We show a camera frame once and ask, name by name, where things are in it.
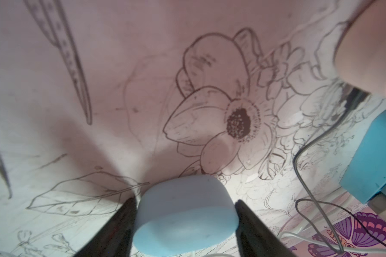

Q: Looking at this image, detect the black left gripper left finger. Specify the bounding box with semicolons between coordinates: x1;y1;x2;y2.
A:
75;197;137;257

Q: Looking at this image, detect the blue power strip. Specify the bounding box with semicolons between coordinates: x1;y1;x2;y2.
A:
340;110;386;203

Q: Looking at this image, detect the pink bluetooth headset case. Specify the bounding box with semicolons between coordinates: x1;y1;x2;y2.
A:
335;0;386;97

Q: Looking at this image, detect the blue bluetooth headset case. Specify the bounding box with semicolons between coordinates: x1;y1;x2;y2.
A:
133;175;239;257

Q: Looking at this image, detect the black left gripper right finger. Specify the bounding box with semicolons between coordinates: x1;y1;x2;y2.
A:
235;200;295;257

